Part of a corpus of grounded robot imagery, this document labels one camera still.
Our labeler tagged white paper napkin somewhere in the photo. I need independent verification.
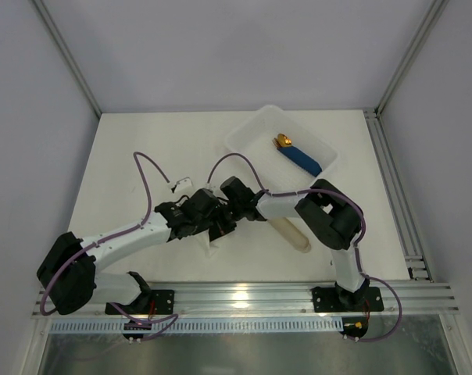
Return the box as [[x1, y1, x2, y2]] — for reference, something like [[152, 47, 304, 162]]
[[195, 231, 229, 259]]

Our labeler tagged oval wooden cutlery tray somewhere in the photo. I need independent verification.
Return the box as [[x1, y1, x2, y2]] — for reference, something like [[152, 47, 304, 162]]
[[269, 218, 311, 253]]

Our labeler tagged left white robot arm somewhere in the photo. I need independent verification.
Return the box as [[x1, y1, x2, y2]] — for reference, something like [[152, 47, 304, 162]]
[[37, 188, 223, 316]]

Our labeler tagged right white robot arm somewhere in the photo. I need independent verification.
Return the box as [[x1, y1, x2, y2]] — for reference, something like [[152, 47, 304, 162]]
[[209, 177, 384, 313]]

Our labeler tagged gold cutlery in roll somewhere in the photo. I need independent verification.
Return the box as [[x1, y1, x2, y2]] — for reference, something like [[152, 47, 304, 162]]
[[272, 134, 292, 148]]

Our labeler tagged white plastic basket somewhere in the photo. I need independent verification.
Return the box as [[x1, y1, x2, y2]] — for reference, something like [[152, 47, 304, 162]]
[[225, 105, 339, 192]]

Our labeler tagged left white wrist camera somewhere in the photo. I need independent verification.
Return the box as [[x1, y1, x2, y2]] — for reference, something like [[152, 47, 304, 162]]
[[168, 177, 193, 193]]

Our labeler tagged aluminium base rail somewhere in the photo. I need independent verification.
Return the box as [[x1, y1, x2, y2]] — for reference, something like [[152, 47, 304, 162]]
[[31, 281, 460, 320]]

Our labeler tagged white slotted cable duct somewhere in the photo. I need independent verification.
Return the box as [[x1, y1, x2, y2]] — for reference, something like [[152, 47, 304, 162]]
[[49, 316, 344, 336]]

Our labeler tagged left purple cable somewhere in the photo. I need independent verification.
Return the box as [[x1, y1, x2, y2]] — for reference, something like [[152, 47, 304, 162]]
[[39, 151, 178, 345]]

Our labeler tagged purple cable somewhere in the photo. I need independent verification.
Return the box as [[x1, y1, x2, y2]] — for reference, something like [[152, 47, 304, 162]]
[[206, 152, 402, 345], [39, 151, 178, 345]]

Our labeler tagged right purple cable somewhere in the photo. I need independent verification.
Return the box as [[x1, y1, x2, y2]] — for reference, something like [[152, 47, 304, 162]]
[[206, 152, 402, 345]]

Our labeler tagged right aluminium side rail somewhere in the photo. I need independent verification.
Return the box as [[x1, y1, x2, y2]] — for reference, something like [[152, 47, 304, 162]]
[[363, 109, 434, 283]]

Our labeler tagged left aluminium frame post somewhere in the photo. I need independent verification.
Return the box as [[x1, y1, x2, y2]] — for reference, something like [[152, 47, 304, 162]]
[[30, 0, 102, 119]]

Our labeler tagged aluminium frame post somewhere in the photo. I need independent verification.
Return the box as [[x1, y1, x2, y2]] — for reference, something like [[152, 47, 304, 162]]
[[374, 0, 449, 117], [30, 0, 102, 119]]

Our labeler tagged right aluminium frame post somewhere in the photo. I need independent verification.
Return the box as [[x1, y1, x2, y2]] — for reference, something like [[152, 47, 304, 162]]
[[374, 0, 449, 117]]

